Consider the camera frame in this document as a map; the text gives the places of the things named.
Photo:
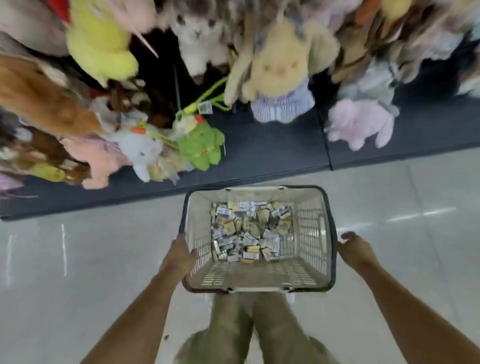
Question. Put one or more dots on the person's left hand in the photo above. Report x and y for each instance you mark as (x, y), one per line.
(178, 261)

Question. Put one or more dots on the person's right hand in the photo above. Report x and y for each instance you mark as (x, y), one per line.
(358, 253)

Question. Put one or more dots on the beige shopping basket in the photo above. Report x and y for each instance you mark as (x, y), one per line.
(315, 247)

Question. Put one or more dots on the pile of erasers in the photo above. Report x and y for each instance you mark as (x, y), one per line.
(251, 232)

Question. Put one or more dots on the person's left forearm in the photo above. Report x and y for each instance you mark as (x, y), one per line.
(135, 330)

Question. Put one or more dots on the person's right forearm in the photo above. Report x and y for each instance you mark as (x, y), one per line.
(420, 322)

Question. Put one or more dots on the dark display platform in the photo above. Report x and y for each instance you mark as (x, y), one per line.
(262, 150)

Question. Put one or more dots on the row of plush toys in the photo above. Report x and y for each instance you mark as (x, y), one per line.
(281, 64)

